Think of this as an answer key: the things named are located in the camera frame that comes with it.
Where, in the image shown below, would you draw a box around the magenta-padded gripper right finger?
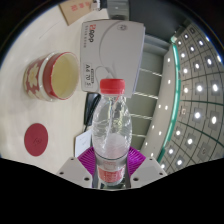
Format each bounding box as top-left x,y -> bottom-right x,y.
124,146 -> 168,189

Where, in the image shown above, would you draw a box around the brown kraft paper envelope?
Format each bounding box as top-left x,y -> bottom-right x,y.
58,0 -> 94,27

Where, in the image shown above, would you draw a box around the clear red-capped water bottle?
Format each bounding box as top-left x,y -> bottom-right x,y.
91,78 -> 133,188

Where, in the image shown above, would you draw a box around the white paper ream box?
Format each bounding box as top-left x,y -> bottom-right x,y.
79,19 -> 147,99

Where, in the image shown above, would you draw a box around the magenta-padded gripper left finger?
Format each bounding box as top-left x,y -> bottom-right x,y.
55,146 -> 99,189

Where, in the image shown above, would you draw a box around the black flat device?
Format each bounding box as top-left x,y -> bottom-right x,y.
105,0 -> 130,20

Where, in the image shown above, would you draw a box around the red patterned ceramic cup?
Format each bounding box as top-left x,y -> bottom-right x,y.
22,51 -> 81,102

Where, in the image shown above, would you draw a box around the flat round red coaster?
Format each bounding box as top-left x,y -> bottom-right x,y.
23,122 -> 50,157

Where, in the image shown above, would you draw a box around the black desk telephone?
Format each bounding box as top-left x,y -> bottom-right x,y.
83,92 -> 102,128

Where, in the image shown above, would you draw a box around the round ceiling lights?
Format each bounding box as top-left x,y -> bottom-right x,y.
143,26 -> 224,171

